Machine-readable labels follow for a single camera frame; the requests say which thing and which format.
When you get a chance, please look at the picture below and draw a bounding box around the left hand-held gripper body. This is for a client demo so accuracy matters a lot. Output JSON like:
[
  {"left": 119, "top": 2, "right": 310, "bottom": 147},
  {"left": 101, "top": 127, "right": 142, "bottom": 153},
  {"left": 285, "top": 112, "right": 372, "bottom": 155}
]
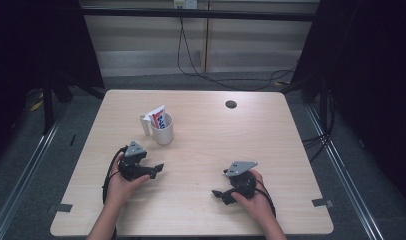
[{"left": 118, "top": 140, "right": 156, "bottom": 182}]

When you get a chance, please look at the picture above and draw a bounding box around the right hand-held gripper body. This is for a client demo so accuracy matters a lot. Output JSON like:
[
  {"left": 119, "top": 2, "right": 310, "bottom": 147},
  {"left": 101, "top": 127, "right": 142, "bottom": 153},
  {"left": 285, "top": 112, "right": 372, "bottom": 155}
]
[{"left": 224, "top": 161, "right": 259, "bottom": 200}]

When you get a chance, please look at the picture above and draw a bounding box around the white cup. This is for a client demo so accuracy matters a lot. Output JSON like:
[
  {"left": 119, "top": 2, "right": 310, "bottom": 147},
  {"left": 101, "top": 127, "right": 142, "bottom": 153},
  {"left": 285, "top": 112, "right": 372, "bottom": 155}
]
[{"left": 139, "top": 112, "right": 175, "bottom": 146}]

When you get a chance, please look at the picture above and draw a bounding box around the white toothpaste tube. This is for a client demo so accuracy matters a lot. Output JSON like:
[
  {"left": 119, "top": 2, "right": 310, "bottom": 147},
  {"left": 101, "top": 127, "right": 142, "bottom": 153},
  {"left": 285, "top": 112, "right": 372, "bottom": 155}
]
[{"left": 147, "top": 105, "right": 167, "bottom": 130}]

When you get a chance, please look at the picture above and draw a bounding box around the person's left hand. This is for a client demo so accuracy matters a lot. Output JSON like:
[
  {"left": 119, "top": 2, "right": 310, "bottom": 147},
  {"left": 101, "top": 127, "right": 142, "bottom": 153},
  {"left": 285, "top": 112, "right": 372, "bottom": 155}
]
[{"left": 105, "top": 154, "right": 151, "bottom": 208}]

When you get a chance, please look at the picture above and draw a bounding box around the person's right hand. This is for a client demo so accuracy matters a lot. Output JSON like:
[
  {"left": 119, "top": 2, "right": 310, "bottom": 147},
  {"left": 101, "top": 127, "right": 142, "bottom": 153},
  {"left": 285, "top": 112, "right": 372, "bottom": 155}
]
[{"left": 230, "top": 169, "right": 277, "bottom": 230}]

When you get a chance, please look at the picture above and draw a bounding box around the grey tape piece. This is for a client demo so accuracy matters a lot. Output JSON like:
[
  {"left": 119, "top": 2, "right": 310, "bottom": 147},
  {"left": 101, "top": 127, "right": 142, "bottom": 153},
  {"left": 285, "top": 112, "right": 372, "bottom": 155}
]
[
  {"left": 311, "top": 197, "right": 335, "bottom": 208},
  {"left": 47, "top": 203, "right": 74, "bottom": 214}
]

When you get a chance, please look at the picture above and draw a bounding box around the black metal stand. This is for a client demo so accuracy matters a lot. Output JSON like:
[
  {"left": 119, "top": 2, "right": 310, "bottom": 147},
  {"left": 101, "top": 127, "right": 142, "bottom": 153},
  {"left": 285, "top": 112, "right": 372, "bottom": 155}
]
[{"left": 40, "top": 71, "right": 107, "bottom": 136}]

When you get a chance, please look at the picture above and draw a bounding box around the yellow floor tape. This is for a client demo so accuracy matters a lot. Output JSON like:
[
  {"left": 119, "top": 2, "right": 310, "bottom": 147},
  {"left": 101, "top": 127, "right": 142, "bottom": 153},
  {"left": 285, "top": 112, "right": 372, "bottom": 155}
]
[{"left": 29, "top": 99, "right": 45, "bottom": 113}]

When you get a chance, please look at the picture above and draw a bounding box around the black horizontal bar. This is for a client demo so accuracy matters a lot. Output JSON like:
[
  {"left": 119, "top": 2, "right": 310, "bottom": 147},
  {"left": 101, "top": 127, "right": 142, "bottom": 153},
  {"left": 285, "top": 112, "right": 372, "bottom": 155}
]
[{"left": 80, "top": 7, "right": 320, "bottom": 23}]

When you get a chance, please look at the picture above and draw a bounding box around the dark curtain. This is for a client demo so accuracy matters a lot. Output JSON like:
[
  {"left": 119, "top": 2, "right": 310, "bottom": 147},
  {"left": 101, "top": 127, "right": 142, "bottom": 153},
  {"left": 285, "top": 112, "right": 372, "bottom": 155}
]
[
  {"left": 290, "top": 0, "right": 406, "bottom": 211},
  {"left": 0, "top": 0, "right": 105, "bottom": 161}
]

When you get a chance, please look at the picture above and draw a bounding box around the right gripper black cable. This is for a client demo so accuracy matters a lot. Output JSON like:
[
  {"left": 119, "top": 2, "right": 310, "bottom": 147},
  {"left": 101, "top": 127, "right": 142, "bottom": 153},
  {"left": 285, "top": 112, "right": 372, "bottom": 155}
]
[{"left": 254, "top": 179, "right": 278, "bottom": 218}]

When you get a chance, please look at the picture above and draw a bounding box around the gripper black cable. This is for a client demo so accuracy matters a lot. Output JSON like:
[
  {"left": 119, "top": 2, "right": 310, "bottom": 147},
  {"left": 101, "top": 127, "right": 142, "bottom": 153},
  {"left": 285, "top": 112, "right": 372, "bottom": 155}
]
[
  {"left": 101, "top": 145, "right": 129, "bottom": 240},
  {"left": 254, "top": 179, "right": 278, "bottom": 218}
]

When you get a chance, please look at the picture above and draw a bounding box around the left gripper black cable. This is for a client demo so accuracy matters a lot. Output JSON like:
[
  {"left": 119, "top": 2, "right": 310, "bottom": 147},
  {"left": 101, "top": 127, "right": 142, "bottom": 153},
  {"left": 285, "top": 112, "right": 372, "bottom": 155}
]
[{"left": 101, "top": 145, "right": 129, "bottom": 240}]

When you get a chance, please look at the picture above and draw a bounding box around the black floor cable bundle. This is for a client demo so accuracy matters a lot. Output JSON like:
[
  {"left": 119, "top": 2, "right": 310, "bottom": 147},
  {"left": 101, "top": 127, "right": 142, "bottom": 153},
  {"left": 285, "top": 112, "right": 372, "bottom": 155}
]
[{"left": 301, "top": 89, "right": 337, "bottom": 164}]

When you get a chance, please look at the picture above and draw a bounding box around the metal floor rail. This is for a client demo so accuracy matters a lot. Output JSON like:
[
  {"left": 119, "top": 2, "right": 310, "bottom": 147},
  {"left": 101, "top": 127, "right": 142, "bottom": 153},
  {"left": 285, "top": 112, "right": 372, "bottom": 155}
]
[
  {"left": 0, "top": 99, "right": 70, "bottom": 240},
  {"left": 305, "top": 104, "right": 385, "bottom": 240}
]

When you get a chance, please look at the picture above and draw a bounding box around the black wall cable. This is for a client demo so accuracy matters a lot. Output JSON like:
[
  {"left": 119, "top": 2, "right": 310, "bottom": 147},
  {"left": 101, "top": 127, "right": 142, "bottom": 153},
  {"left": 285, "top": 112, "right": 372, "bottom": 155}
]
[{"left": 176, "top": 16, "right": 297, "bottom": 92}]

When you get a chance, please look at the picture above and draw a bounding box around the white wall socket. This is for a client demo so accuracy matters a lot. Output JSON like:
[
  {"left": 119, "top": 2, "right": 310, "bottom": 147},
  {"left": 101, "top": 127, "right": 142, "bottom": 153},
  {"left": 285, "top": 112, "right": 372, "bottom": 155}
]
[{"left": 173, "top": 0, "right": 199, "bottom": 10}]

